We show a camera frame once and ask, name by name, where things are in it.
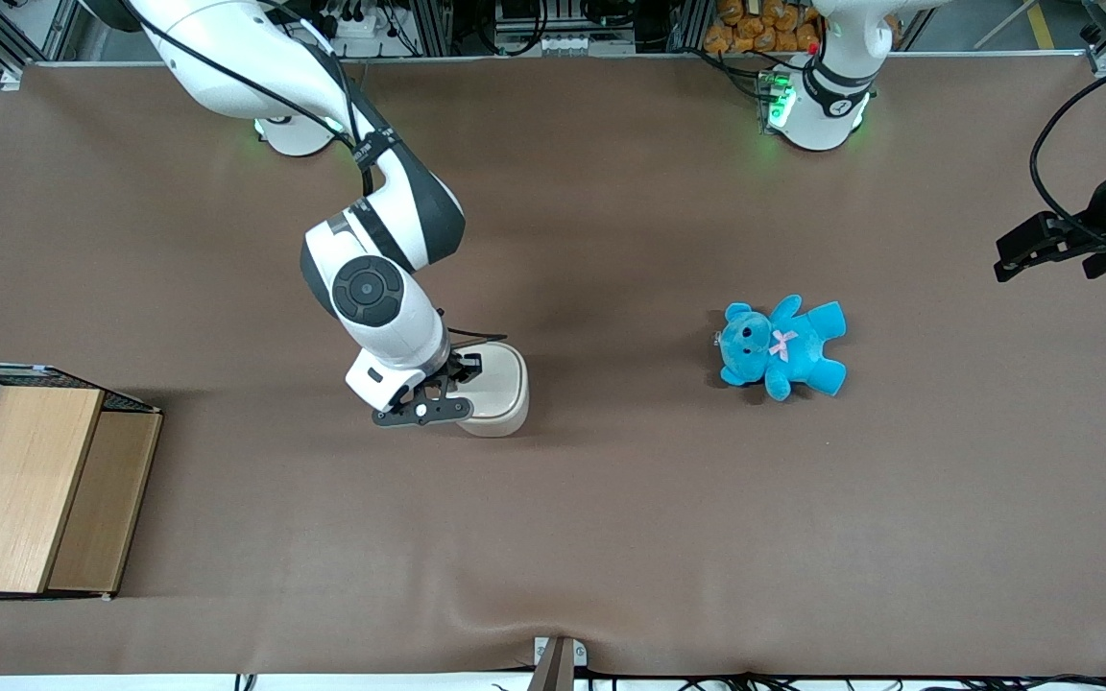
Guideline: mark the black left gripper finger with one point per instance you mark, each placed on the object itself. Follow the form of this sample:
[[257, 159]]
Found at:
[[1033, 261], [1028, 233]]

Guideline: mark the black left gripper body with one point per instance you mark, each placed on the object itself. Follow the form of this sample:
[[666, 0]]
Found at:
[[1103, 210]]

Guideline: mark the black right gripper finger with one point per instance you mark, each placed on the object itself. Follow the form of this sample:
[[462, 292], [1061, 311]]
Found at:
[[447, 408], [468, 367]]

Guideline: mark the white lidded trash can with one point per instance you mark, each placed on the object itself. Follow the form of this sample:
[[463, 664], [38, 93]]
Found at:
[[503, 389]]

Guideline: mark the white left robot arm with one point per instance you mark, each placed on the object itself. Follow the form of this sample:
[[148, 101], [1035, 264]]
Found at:
[[827, 96]]

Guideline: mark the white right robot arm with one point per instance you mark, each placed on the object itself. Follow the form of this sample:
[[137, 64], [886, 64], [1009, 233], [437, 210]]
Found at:
[[375, 288]]

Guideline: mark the brown table mat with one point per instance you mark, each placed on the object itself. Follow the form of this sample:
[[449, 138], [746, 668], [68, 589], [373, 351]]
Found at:
[[611, 240]]

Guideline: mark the blue teddy bear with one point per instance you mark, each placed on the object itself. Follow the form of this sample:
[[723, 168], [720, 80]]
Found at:
[[788, 350]]

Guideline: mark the white terminal block strip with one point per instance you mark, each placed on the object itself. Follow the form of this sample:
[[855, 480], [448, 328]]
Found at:
[[563, 43]]

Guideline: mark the orange plush toy pile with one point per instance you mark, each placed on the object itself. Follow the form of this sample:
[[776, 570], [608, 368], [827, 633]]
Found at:
[[755, 27]]

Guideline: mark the white power strip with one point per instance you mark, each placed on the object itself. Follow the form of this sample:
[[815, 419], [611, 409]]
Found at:
[[361, 27]]

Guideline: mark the wooden shelf box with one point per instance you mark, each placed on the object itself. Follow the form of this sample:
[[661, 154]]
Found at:
[[25, 480]]

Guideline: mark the metal table edge bracket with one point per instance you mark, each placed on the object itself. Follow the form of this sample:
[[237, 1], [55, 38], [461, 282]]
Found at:
[[556, 662]]

